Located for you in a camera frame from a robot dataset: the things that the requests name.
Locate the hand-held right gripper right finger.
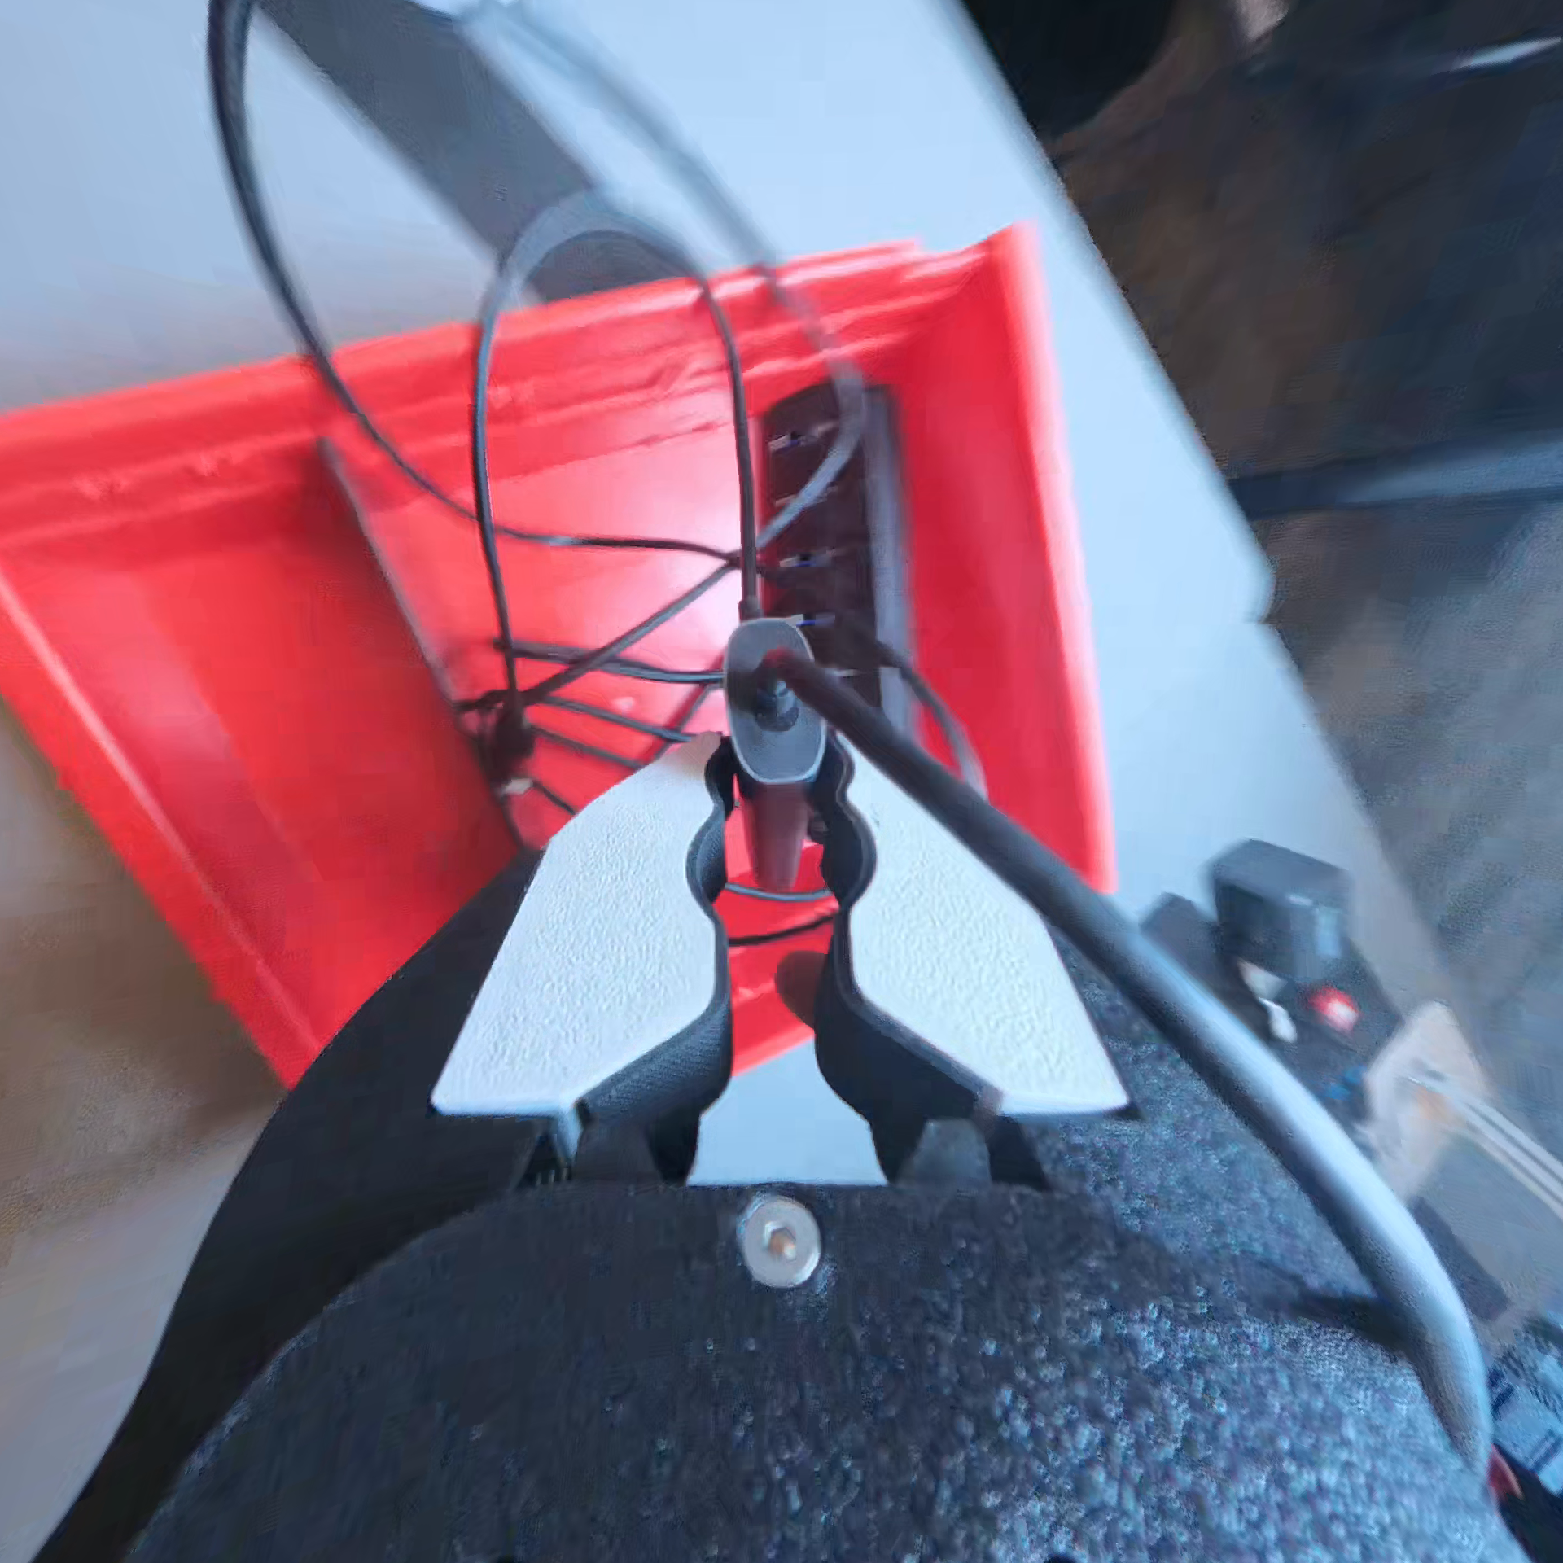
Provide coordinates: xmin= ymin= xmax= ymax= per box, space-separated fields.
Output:
xmin=807 ymin=736 xmax=1134 ymax=1183

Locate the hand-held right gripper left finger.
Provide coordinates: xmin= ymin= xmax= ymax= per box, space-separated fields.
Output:
xmin=429 ymin=731 xmax=737 ymax=1183

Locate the red plastic bin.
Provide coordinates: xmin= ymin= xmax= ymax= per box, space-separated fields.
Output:
xmin=0 ymin=223 xmax=1118 ymax=1090

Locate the black usb hub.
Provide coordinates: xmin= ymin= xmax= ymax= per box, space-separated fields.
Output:
xmin=759 ymin=387 xmax=915 ymax=726

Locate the black device with red spot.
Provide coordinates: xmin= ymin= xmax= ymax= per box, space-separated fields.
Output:
xmin=1141 ymin=841 xmax=1406 ymax=1107

